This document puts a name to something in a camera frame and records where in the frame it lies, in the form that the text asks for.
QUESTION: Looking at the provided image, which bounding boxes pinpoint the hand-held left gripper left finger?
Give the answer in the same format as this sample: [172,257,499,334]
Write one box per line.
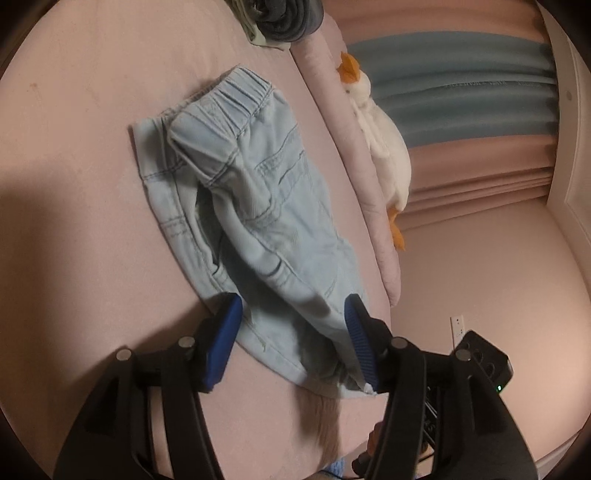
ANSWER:
[53,294,244,480]

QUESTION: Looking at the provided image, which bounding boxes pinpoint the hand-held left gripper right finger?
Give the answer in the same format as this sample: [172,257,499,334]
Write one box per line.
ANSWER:
[345,294,539,480]

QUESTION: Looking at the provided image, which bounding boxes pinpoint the light blue denim pants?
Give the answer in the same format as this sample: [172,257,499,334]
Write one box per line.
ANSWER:
[131,66,384,400]

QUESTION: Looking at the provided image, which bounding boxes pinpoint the tan fluffy cloth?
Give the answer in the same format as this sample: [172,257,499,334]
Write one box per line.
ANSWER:
[295,390,343,464]

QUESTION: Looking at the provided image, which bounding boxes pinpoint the pink curtain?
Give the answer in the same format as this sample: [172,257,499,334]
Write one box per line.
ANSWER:
[397,134,561,232]
[323,0,550,47]

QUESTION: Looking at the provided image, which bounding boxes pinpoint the pink quilt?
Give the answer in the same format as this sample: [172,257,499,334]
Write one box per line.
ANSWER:
[291,21,402,308]

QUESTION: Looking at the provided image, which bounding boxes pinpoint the white goose plush toy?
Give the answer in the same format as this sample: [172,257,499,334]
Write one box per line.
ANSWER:
[337,52,413,252]

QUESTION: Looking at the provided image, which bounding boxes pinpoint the blue curtain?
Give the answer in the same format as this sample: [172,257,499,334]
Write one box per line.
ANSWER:
[346,32,558,149]

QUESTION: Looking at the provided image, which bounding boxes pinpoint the folded pale green cloth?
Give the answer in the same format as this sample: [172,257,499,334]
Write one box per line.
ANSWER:
[231,0,289,51]

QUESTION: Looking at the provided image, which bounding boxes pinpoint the folded dark denim jeans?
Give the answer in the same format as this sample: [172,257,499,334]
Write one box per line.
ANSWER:
[247,0,324,42]

